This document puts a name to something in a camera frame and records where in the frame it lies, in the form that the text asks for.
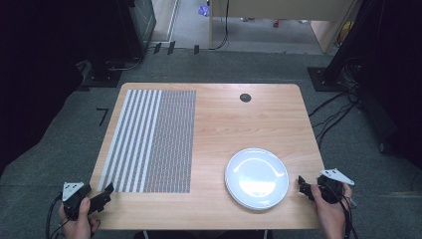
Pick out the glass door cabinet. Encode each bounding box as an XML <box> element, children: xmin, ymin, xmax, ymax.
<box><xmin>127</xmin><ymin>0</ymin><xmax>157</xmax><ymax>54</ymax></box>

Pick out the grey white striped placemat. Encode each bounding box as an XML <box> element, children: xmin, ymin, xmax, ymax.
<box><xmin>97</xmin><ymin>89</ymin><xmax>197</xmax><ymax>194</ymax></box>

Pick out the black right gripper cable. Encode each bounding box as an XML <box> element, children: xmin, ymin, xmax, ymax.
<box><xmin>327</xmin><ymin>185</ymin><xmax>360</xmax><ymax>239</ymax></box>

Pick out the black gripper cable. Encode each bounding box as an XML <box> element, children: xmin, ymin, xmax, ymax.
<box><xmin>327</xmin><ymin>185</ymin><xmax>360</xmax><ymax>239</ymax></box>
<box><xmin>45</xmin><ymin>194</ymin><xmax>66</xmax><ymax>239</ymax></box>

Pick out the yellow object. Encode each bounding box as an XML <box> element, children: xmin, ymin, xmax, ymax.
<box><xmin>336</xmin><ymin>20</ymin><xmax>355</xmax><ymax>47</ymax></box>

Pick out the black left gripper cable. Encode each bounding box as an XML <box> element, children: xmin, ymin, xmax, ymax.
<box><xmin>45</xmin><ymin>194</ymin><xmax>66</xmax><ymax>239</ymax></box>

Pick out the black metal stand base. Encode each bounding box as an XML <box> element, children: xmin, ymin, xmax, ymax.
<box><xmin>307</xmin><ymin>66</ymin><xmax>353</xmax><ymax>93</ymax></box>
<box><xmin>81</xmin><ymin>58</ymin><xmax>142</xmax><ymax>89</ymax></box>

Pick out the black hanging cable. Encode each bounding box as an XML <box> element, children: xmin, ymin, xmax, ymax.
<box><xmin>210</xmin><ymin>0</ymin><xmax>231</xmax><ymax>52</ymax></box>

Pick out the white round plate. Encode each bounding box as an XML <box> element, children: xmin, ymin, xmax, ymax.
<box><xmin>224</xmin><ymin>180</ymin><xmax>289</xmax><ymax>211</ymax></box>
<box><xmin>224</xmin><ymin>147</ymin><xmax>290</xmax><ymax>207</ymax></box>

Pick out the person's left hand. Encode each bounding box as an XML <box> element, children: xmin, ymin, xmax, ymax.
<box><xmin>58</xmin><ymin>197</ymin><xmax>101</xmax><ymax>239</ymax></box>

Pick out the black curtain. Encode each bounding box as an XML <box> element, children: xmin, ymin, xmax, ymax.
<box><xmin>0</xmin><ymin>0</ymin><xmax>133</xmax><ymax>177</ymax></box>
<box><xmin>331</xmin><ymin>0</ymin><xmax>422</xmax><ymax>170</ymax></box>

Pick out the bundle of black floor cables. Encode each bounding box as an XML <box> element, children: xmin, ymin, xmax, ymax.
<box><xmin>308</xmin><ymin>56</ymin><xmax>366</xmax><ymax>149</ymax></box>

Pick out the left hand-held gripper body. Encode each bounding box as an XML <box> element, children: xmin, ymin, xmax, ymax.
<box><xmin>62</xmin><ymin>181</ymin><xmax>93</xmax><ymax>221</ymax></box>

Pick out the light wooden desk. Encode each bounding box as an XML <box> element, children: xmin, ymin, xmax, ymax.
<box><xmin>208</xmin><ymin>0</ymin><xmax>362</xmax><ymax>55</ymax></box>

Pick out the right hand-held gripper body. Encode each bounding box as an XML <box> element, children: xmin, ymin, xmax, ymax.
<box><xmin>316</xmin><ymin>167</ymin><xmax>355</xmax><ymax>205</ymax></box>

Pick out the person's right hand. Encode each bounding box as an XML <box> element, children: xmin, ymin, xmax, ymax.
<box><xmin>310</xmin><ymin>182</ymin><xmax>353</xmax><ymax>239</ymax></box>

